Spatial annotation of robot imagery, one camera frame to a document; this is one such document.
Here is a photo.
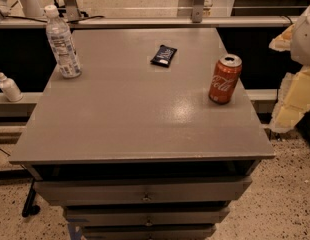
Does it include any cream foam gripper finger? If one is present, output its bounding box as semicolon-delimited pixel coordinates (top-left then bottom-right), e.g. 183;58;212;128
269;66;310;133
269;25;294;52

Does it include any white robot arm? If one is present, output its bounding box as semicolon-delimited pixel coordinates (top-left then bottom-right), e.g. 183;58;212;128
269;5;310;133

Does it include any clear plastic water bottle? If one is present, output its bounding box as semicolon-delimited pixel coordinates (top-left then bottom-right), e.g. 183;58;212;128
44;5;82;78

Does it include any white pump dispenser bottle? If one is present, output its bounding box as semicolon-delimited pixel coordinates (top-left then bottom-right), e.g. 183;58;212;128
0;71;23;102

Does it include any orange cola can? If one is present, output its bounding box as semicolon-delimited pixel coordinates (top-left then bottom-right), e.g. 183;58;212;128
208;54;242;104

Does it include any dark blue snack packet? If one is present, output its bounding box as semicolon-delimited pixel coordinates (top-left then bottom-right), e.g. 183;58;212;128
151;45;177;67

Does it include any grey drawer cabinet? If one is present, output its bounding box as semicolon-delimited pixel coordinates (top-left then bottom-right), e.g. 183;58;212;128
11;29;273;240

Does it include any black caster wheel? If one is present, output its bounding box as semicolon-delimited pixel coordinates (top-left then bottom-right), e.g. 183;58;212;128
22;182;41;218

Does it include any grey metal frame post right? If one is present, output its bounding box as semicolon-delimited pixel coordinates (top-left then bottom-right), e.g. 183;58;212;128
192;0;205;23

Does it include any grey metal frame post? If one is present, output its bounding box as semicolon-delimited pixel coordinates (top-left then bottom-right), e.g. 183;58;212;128
63;0;81;21
192;0;205;23

